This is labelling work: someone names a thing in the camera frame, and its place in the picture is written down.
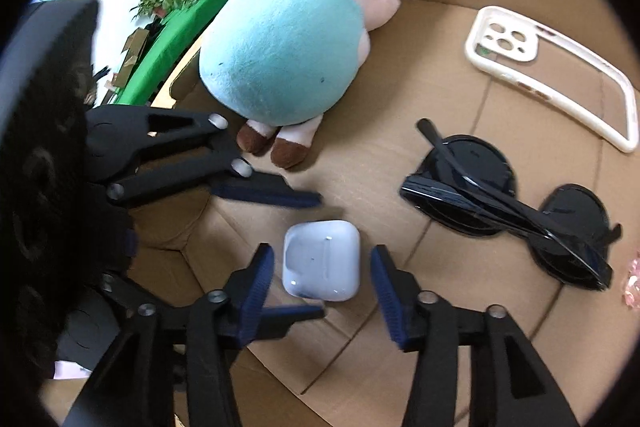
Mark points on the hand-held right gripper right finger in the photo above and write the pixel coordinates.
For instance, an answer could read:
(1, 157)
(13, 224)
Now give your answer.
(390, 302)

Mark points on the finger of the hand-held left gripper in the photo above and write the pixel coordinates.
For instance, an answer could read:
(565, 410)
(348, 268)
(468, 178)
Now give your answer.
(292, 317)
(265, 192)

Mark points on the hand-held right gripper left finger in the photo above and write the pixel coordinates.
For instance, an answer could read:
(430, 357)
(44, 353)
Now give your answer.
(256, 292)

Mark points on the white earbuds case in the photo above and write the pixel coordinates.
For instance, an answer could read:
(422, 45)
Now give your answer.
(320, 257)

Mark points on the brown cardboard box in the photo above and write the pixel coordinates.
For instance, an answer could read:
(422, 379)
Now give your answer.
(360, 147)

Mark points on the black sunglasses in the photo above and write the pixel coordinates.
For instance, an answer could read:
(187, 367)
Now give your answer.
(480, 207)

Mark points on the pink pen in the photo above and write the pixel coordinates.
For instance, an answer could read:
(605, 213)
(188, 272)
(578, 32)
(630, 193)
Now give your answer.
(632, 282)

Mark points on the white phone case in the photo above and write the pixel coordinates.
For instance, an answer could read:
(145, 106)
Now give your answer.
(532, 52)

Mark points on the brown cardboard piece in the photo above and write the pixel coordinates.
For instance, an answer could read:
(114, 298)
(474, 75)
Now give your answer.
(132, 49)

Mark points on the pink and teal plush pig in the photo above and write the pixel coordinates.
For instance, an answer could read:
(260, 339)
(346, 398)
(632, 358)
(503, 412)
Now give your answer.
(280, 47)

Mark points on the green cloth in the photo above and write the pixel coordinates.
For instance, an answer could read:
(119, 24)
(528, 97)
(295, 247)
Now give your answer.
(170, 52)

